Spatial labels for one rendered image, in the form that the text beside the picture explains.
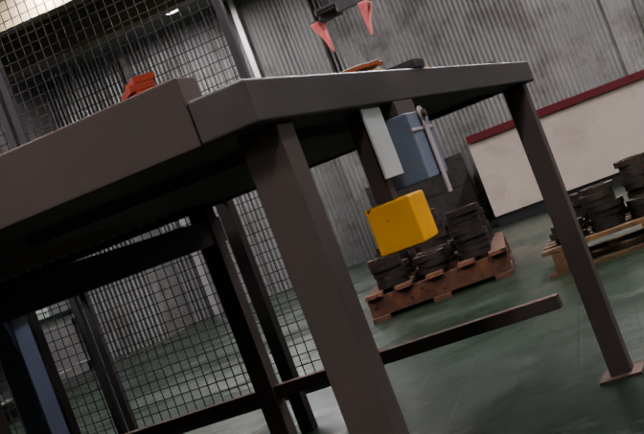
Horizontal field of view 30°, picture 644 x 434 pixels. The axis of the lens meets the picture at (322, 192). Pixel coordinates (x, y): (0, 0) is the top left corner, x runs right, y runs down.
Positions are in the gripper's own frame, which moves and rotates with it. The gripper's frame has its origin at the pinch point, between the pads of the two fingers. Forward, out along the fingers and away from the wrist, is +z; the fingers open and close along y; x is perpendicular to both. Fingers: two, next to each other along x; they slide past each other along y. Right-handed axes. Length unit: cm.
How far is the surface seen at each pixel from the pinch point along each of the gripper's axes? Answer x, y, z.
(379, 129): 76, -14, 25
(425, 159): 66, -17, 32
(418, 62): 41.3, -18.5, 14.4
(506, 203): -811, 85, 90
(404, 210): 83, -14, 38
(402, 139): 67, -15, 28
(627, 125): -816, -37, 66
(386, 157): 78, -13, 30
